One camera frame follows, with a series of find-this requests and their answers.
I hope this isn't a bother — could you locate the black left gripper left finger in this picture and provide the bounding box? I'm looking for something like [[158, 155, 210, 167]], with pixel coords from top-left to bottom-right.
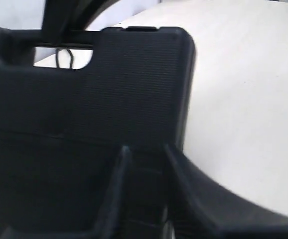
[[0, 146, 132, 239]]

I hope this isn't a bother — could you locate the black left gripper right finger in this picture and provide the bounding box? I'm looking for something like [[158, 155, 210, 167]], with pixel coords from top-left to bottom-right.
[[165, 145, 288, 239]]

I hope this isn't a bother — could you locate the black plastic carrying case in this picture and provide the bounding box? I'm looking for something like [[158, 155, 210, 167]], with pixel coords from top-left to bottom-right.
[[0, 27, 196, 239]]

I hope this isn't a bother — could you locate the black cord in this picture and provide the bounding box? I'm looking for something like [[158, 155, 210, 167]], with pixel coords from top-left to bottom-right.
[[55, 48, 75, 69]]

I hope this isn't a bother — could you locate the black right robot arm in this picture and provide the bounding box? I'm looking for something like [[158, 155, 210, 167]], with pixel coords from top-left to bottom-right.
[[41, 0, 116, 43]]

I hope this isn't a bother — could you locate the white backdrop curtain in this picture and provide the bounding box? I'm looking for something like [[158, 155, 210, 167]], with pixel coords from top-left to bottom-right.
[[0, 0, 161, 30]]

